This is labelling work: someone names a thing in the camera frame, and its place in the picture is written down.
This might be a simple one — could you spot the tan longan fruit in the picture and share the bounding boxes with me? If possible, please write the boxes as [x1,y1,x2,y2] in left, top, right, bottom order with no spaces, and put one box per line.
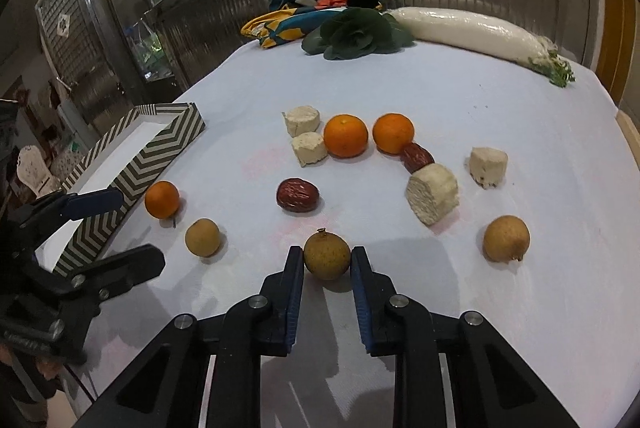
[303,229,350,281]
[483,215,530,263]

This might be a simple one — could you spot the small tan longan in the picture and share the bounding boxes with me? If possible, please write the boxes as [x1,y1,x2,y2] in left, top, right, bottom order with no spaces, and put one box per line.
[184,218,221,258]

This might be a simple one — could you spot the small orange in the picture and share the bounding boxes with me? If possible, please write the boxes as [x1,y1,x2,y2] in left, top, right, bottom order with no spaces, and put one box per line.
[144,180,180,220]

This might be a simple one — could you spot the large white yam chunk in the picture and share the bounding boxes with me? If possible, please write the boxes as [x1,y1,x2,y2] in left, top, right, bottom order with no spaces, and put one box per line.
[405,163,459,227]

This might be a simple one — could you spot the red jujube date front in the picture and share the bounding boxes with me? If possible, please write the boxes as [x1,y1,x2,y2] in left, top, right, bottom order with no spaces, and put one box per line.
[276,178,320,213]

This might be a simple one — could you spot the red jujube date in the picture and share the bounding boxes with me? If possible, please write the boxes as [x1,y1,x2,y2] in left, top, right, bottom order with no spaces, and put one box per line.
[400,142,435,174]
[276,178,320,213]

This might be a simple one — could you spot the red jujube date back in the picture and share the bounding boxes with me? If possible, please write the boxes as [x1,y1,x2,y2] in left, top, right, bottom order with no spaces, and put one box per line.
[400,142,435,174]

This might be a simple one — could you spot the white yam piece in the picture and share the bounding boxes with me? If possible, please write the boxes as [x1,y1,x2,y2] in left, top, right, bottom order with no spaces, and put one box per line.
[469,147,509,189]
[291,131,328,167]
[283,106,320,138]

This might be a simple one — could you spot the orange mandarin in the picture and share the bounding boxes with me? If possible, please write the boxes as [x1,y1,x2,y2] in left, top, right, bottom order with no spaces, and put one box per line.
[323,114,369,159]
[372,113,414,155]

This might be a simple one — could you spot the white yam piece top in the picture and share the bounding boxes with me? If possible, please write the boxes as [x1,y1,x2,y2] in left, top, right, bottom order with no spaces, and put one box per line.
[283,106,320,138]

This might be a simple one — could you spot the white ornate chair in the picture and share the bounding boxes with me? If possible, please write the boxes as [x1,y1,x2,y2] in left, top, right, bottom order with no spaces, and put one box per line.
[16,145,61,199]

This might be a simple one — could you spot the chevron striped white tray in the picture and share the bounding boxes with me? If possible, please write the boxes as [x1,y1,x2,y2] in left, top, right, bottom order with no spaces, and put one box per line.
[36,102,205,277]

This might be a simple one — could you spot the white tablecloth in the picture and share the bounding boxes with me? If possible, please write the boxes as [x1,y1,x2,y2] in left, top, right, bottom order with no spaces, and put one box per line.
[78,43,639,427]

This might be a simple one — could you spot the dark green leafy vegetable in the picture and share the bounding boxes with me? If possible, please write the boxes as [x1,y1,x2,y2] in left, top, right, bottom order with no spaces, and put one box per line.
[302,8,414,60]

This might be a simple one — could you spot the long white radish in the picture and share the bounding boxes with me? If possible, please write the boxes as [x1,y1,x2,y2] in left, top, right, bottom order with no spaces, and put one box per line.
[388,7,575,88]

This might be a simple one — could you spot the colourful patterned cloth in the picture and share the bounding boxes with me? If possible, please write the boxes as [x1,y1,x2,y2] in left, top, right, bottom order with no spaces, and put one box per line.
[240,0,384,49]

